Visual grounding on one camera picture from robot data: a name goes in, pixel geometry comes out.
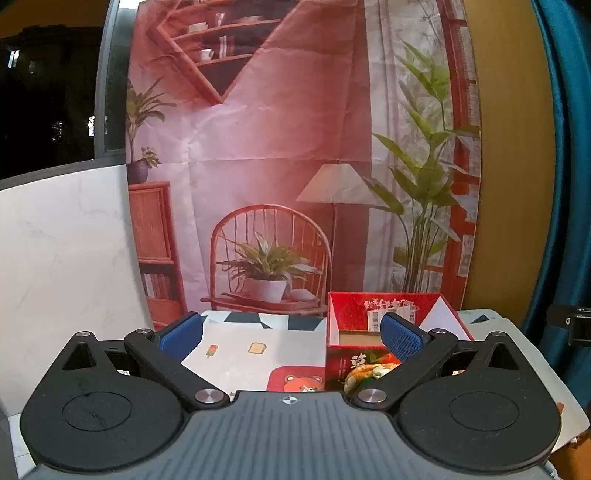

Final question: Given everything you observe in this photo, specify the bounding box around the blue curtain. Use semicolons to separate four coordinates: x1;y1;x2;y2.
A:
531;0;591;407

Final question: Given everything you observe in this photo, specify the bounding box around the grey window frame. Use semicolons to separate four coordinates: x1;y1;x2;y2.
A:
0;0;131;191

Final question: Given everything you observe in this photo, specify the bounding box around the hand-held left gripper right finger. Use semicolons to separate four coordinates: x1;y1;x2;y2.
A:
344;311;525;411

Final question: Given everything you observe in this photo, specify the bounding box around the black clamp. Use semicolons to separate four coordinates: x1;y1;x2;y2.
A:
546;305;591;347

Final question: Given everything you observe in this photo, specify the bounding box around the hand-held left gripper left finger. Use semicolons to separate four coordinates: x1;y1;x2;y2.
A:
55;311;230;411

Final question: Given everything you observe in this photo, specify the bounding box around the white marble board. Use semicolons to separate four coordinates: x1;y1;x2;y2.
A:
0;164;155;416

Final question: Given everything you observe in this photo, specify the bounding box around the room scene wall poster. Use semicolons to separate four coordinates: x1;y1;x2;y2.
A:
126;0;482;320

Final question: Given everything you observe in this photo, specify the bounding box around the printed cartoon tablecloth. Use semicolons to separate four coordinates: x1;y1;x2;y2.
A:
115;308;591;455

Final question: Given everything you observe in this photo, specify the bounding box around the red strawberry print box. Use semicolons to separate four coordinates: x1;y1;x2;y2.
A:
325;292;475;393

